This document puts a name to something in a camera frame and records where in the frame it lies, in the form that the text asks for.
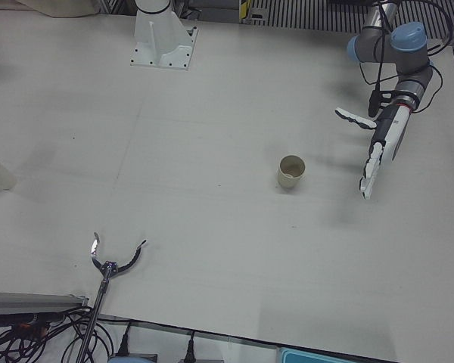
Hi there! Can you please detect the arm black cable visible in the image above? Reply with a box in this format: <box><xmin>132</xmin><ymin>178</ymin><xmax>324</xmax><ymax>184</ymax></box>
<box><xmin>357</xmin><ymin>0</ymin><xmax>453</xmax><ymax>114</ymax></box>

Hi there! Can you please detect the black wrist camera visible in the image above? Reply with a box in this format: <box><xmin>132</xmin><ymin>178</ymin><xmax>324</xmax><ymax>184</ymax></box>
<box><xmin>367</xmin><ymin>89</ymin><xmax>396</xmax><ymax>118</ymax></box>

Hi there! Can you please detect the metal reacher grabber tool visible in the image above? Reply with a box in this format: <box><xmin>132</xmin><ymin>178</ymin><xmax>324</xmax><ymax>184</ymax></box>
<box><xmin>75</xmin><ymin>231</ymin><xmax>148</xmax><ymax>363</ymax></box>

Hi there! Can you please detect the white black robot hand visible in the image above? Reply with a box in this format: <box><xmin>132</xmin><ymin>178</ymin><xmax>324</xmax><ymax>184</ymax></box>
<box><xmin>334</xmin><ymin>104</ymin><xmax>413</xmax><ymax>200</ymax></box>

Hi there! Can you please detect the black plug with cable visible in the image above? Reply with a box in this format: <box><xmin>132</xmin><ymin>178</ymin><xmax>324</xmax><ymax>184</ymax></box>
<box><xmin>185</xmin><ymin>330</ymin><xmax>197</xmax><ymax>360</ymax></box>
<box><xmin>117</xmin><ymin>321</ymin><xmax>133</xmax><ymax>356</ymax></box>

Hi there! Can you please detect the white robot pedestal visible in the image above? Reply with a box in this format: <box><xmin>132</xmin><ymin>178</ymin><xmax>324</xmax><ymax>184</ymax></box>
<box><xmin>130</xmin><ymin>0</ymin><xmax>200</xmax><ymax>72</ymax></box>

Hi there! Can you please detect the teal plastic box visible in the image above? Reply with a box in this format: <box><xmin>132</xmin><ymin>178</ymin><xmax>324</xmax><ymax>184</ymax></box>
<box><xmin>278</xmin><ymin>347</ymin><xmax>368</xmax><ymax>363</ymax></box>

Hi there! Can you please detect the tangled black cable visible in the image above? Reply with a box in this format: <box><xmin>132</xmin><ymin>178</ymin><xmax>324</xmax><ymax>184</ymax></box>
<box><xmin>0</xmin><ymin>304</ymin><xmax>117</xmax><ymax>363</ymax></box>

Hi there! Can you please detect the aluminium profile rail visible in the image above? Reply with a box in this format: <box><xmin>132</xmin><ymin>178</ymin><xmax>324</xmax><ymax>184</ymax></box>
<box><xmin>0</xmin><ymin>290</ymin><xmax>90</xmax><ymax>315</ymax></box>

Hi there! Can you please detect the ribbed metal grille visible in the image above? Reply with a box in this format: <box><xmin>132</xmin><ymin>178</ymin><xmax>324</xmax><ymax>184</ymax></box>
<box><xmin>245</xmin><ymin>0</ymin><xmax>372</xmax><ymax>28</ymax></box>

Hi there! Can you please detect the beige paper cup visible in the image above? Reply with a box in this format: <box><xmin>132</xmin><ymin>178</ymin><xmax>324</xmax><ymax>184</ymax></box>
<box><xmin>0</xmin><ymin>156</ymin><xmax>18</xmax><ymax>192</ymax></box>
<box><xmin>275</xmin><ymin>154</ymin><xmax>306</xmax><ymax>192</ymax></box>

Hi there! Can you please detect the light blue rounded device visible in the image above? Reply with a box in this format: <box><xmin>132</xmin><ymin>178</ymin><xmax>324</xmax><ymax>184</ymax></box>
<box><xmin>107</xmin><ymin>353</ymin><xmax>158</xmax><ymax>363</ymax></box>

